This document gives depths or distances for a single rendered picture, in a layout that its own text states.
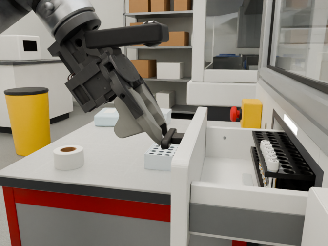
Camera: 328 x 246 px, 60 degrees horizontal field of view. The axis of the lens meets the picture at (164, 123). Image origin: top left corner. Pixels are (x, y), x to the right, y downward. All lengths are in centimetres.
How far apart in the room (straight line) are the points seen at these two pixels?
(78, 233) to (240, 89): 82
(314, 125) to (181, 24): 446
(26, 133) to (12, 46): 143
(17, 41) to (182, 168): 389
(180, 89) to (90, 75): 436
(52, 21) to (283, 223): 38
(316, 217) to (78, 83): 33
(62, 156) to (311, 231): 56
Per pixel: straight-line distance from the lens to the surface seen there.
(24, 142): 314
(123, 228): 67
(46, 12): 45
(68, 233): 74
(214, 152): 55
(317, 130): 31
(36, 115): 306
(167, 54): 477
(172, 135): 42
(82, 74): 42
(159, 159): 67
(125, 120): 41
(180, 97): 477
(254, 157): 47
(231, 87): 121
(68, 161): 71
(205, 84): 122
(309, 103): 33
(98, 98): 42
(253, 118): 72
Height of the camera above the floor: 103
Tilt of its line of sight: 14 degrees down
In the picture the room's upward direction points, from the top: straight up
